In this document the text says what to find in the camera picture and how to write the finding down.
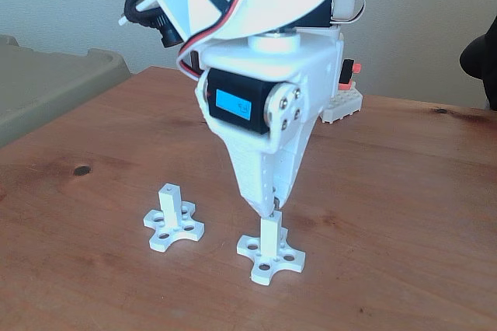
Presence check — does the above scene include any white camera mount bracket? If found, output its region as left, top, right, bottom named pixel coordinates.
left=117, top=0, right=191, bottom=37

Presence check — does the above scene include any brown wooden post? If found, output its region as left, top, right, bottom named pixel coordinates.
left=189, top=51, right=203, bottom=75

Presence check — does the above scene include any beige plastic bin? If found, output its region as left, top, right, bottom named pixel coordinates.
left=0, top=34, right=133, bottom=149

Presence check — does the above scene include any orange and black table clamp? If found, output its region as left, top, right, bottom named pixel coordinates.
left=339, top=59, right=363, bottom=91

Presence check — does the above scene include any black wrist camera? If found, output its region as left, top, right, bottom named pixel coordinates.
left=157, top=12, right=182, bottom=49

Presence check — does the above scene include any black sleeved camera cable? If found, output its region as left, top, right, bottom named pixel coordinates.
left=123, top=0, right=160, bottom=29

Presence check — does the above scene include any person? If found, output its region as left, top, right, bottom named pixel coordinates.
left=459, top=16, right=497, bottom=111

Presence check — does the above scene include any white cross-base post stand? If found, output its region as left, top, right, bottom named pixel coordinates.
left=142, top=183, right=206, bottom=253
left=235, top=216, right=307, bottom=285

